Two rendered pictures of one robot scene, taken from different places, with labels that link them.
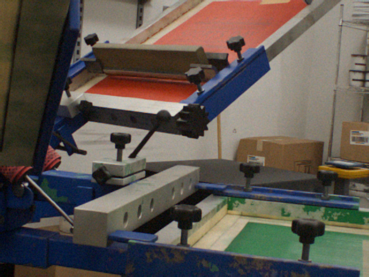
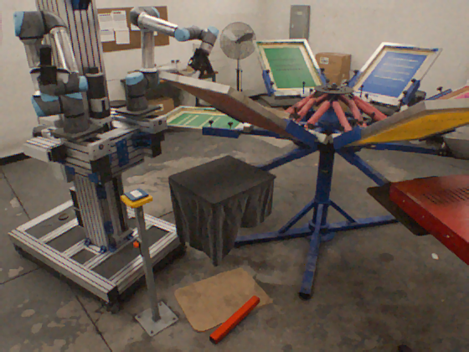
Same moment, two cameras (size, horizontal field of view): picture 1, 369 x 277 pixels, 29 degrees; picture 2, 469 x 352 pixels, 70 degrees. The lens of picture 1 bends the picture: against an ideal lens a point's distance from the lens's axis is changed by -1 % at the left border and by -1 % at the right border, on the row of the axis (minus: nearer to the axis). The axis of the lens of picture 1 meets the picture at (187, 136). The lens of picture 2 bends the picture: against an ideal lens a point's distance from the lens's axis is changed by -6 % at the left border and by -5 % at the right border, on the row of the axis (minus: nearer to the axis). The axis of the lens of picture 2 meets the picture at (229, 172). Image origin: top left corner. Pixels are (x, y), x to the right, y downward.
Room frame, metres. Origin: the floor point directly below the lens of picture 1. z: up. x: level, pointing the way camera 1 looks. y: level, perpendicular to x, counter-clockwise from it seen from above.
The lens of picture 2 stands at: (4.05, 0.12, 1.88)
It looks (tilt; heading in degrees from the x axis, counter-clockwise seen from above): 26 degrees down; 186
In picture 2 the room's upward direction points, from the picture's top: 1 degrees counter-clockwise
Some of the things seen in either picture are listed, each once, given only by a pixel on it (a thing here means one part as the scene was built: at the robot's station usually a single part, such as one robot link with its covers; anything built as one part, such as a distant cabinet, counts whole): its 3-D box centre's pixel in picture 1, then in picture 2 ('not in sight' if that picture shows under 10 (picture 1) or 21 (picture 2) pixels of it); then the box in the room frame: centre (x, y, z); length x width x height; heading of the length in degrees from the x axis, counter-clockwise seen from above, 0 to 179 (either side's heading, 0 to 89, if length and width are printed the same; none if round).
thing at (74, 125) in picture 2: not in sight; (75, 121); (2.25, -0.95, 1.31); 0.15 x 0.15 x 0.10
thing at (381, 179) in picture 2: not in sight; (374, 174); (2.01, 0.84, 0.91); 1.34 x 0.40 x 0.08; 17
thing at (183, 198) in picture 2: not in sight; (193, 220); (2.35, -0.27, 0.74); 0.45 x 0.03 x 0.43; 47
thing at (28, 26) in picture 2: not in sight; (38, 66); (2.33, -1.06, 1.63); 0.15 x 0.12 x 0.55; 128
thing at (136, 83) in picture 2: not in sight; (136, 83); (1.80, -0.73, 1.42); 0.13 x 0.12 x 0.14; 158
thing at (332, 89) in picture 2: not in sight; (326, 164); (1.37, 0.65, 0.67); 0.39 x 0.39 x 1.35
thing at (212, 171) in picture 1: (223, 171); (221, 176); (2.18, -0.12, 0.95); 0.48 x 0.44 x 0.01; 137
